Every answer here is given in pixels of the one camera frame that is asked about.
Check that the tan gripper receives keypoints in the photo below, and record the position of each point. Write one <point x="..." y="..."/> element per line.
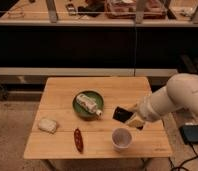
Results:
<point x="135" y="120"/>

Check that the black eraser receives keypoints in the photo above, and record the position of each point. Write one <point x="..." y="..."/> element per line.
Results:
<point x="121" y="114"/>

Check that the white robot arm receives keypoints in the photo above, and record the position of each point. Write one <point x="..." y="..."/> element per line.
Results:
<point x="180" y="91"/>

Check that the white ceramic cup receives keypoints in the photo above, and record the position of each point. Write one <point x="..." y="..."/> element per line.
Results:
<point x="121" y="139"/>

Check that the small labelled bottle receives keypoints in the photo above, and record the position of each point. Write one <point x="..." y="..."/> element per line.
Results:
<point x="88" y="104"/>

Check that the blue black floor box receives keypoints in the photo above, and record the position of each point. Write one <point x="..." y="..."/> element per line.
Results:
<point x="189" y="134"/>

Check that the green plate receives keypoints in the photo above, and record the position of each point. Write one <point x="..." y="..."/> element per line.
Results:
<point x="81" y="112"/>

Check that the red chili pepper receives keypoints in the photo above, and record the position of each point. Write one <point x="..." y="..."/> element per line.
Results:
<point x="78" y="140"/>

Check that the wooden table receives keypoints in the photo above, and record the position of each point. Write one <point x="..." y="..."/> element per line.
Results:
<point x="56" y="103"/>

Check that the white wrapped packet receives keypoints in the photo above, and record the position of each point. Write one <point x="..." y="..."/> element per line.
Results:
<point x="47" y="125"/>

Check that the clear bag of items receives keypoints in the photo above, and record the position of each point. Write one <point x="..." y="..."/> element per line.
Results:
<point x="153" y="9"/>

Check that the black remote control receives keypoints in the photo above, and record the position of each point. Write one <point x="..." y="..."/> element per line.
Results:
<point x="71" y="9"/>

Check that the grey metal shelf frame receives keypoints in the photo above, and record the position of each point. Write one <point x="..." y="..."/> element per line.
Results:
<point x="53" y="13"/>

